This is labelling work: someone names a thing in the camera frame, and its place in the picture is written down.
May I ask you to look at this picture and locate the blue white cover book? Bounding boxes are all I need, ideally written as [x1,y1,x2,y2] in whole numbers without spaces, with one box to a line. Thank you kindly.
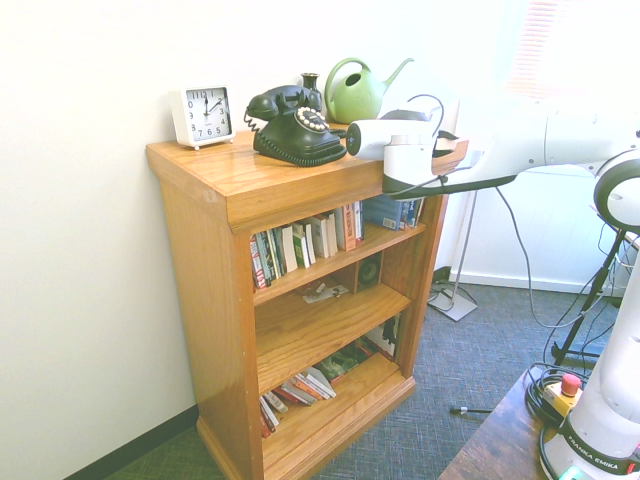
[399,197,427,230]

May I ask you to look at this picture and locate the green plastic watering can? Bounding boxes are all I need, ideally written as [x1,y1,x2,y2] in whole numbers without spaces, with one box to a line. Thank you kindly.
[323,56,415,125]

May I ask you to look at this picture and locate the orange spine book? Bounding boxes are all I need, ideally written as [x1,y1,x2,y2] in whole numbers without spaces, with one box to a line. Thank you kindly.
[343,202,358,253]

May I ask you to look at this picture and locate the grey spine book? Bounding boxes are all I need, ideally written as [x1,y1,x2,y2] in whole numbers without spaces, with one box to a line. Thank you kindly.
[333,207,348,252]

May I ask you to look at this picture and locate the black ceramic vase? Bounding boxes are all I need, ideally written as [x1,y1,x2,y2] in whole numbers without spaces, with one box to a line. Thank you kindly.
[300,72,324,114]

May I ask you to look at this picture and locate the black rotary telephone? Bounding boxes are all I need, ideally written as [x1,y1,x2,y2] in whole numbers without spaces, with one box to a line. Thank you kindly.
[243,84,349,168]

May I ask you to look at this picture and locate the small wooden speaker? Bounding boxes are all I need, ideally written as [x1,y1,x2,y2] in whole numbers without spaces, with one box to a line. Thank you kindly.
[356,251,385,292]

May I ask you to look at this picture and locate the window blinds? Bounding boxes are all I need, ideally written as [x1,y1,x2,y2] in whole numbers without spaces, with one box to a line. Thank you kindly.
[504,0,640,101]

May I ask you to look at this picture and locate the grey flat base stand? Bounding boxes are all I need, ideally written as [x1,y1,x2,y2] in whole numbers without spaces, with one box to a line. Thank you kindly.
[427,187,480,322]

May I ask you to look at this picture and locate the green cover book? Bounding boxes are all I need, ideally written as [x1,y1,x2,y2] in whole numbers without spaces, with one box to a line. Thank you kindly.
[292,230,312,270]

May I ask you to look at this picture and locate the printed paper card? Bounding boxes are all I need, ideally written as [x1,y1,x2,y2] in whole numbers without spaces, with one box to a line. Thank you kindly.
[301,281,351,305]

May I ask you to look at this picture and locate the white book black bear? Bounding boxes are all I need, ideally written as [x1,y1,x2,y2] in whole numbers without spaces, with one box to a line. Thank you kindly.
[363,313,402,362]

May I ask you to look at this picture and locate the dark green spine book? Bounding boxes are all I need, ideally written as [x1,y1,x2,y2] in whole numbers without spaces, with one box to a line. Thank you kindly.
[257,229,276,287]

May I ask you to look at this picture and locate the white square alarm clock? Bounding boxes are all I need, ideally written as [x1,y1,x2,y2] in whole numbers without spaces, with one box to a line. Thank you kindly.
[171,85,236,151]

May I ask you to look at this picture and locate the dark fantasy rulebook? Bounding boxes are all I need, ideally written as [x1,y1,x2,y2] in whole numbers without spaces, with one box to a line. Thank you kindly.
[312,338,379,385]

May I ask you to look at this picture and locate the white book red mark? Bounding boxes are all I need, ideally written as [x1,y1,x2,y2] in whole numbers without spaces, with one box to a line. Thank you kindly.
[305,366,338,398]

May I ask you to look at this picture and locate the yellow red emergency stop button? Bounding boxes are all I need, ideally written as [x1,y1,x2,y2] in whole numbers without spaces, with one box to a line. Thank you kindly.
[543,372,584,417]

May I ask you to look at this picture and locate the thin grey white book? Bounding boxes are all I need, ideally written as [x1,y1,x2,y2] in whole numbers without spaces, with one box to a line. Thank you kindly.
[297,372,334,401]

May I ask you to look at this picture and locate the wooden oak bookshelf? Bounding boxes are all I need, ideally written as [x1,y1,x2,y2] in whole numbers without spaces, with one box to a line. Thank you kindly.
[145,119,471,480]

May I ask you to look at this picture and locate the black and orange paperback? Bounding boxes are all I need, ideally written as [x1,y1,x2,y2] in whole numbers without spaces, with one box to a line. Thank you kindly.
[285,375,319,405]

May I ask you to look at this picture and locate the orange red paperback book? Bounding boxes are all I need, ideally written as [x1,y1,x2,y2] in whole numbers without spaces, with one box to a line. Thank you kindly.
[273,383,304,406]

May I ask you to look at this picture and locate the light grey robot cable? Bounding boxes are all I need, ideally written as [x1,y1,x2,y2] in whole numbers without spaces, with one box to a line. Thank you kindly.
[494,184,626,331]

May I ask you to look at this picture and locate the black camera tripod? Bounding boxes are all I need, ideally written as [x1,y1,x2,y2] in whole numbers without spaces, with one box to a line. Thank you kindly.
[549,219,640,369]

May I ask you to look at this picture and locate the black coiled cable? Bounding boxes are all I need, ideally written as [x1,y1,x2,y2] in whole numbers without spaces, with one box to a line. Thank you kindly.
[524,364,569,426]

